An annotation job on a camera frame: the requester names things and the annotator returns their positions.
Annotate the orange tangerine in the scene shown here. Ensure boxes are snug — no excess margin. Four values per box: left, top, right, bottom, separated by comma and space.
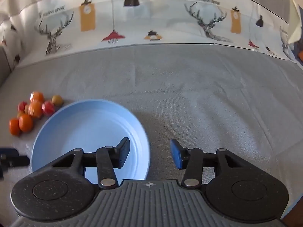
19, 114, 33, 133
9, 119, 21, 137

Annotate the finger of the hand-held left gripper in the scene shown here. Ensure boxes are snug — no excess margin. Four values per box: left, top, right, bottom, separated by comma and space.
0, 148, 31, 179

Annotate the deer and lamp printed cloth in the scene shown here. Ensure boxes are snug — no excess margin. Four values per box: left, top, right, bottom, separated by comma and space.
0, 0, 303, 69

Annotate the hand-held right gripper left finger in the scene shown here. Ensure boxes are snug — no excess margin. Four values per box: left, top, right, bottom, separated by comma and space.
48, 137, 131, 190

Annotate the light blue bowl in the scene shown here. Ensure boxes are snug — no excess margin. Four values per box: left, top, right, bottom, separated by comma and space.
31, 99, 150, 185

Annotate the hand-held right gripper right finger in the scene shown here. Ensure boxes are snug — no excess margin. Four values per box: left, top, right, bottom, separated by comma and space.
170, 138, 255, 190

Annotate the grey fabric sofa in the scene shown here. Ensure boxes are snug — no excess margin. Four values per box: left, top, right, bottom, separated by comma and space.
0, 0, 303, 220

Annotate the pale yellow cloth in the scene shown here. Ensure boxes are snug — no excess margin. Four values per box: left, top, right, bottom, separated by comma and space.
287, 0, 303, 46

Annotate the plastic-wrapped orange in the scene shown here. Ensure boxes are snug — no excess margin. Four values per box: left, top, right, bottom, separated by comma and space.
28, 100, 44, 119
30, 91, 45, 103

